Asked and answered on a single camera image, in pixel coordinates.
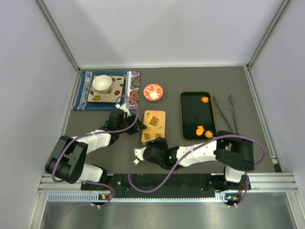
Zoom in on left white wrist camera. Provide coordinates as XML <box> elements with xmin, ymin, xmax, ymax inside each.
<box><xmin>115</xmin><ymin>103</ymin><xmax>131</xmax><ymax>116</ymax></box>

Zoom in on black serving tongs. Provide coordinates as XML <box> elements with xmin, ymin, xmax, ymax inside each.
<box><xmin>212</xmin><ymin>93</ymin><xmax>239</xmax><ymax>134</ymax></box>

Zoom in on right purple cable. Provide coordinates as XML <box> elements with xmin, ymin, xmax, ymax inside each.
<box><xmin>128</xmin><ymin>134</ymin><xmax>267</xmax><ymax>208</ymax></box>

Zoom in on floral square coaster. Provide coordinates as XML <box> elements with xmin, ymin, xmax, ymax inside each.
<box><xmin>87</xmin><ymin>75</ymin><xmax>125</xmax><ymax>103</ymax></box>

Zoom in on orange flower cookie top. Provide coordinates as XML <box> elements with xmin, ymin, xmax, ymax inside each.
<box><xmin>201</xmin><ymin>96</ymin><xmax>210</xmax><ymax>104</ymax></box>

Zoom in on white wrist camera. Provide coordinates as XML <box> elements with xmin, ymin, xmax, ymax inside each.
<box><xmin>115</xmin><ymin>103</ymin><xmax>131</xmax><ymax>116</ymax></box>
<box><xmin>133</xmin><ymin>147</ymin><xmax>146</xmax><ymax>165</ymax></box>

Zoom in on blue patterned placemat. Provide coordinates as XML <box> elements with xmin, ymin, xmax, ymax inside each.
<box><xmin>72</xmin><ymin>71</ymin><xmax>141</xmax><ymax>111</ymax></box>

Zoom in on red patterned small bowl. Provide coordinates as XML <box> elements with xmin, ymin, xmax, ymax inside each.
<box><xmin>143</xmin><ymin>83</ymin><xmax>163</xmax><ymax>102</ymax></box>

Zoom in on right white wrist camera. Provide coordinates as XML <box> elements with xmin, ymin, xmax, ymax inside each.
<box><xmin>133</xmin><ymin>147</ymin><xmax>146</xmax><ymax>165</ymax></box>

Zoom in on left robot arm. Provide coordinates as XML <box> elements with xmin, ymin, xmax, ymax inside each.
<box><xmin>45</xmin><ymin>109</ymin><xmax>147</xmax><ymax>189</ymax></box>

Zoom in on orange flower cookie bottom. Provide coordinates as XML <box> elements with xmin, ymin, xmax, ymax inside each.
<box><xmin>204</xmin><ymin>130</ymin><xmax>214</xmax><ymax>139</ymax></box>

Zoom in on orange flower cookie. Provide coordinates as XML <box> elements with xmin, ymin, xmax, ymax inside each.
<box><xmin>204</xmin><ymin>130</ymin><xmax>214</xmax><ymax>139</ymax></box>
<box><xmin>201</xmin><ymin>96</ymin><xmax>210</xmax><ymax>104</ymax></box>

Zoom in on gold cookie tin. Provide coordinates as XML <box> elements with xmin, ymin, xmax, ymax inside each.
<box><xmin>142</xmin><ymin>141</ymin><xmax>153</xmax><ymax>147</ymax></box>

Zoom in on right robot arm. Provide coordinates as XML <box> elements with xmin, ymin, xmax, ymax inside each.
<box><xmin>134</xmin><ymin>131</ymin><xmax>254</xmax><ymax>189</ymax></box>

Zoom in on black rectangular tray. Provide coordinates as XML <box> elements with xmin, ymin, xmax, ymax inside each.
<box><xmin>180</xmin><ymin>92</ymin><xmax>216</xmax><ymax>141</ymax></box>

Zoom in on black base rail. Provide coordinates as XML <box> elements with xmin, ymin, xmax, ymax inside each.
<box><xmin>81</xmin><ymin>174</ymin><xmax>228</xmax><ymax>198</ymax></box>

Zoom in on white ceramic cup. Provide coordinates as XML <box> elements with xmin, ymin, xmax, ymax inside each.
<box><xmin>92</xmin><ymin>75</ymin><xmax>112</xmax><ymax>93</ymax></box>

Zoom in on orange fish shaped cookie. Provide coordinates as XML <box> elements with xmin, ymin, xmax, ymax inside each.
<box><xmin>195</xmin><ymin>125</ymin><xmax>205</xmax><ymax>136</ymax></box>

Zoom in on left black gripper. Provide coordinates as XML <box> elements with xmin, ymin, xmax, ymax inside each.
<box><xmin>118</xmin><ymin>113</ymin><xmax>147</xmax><ymax>135</ymax></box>

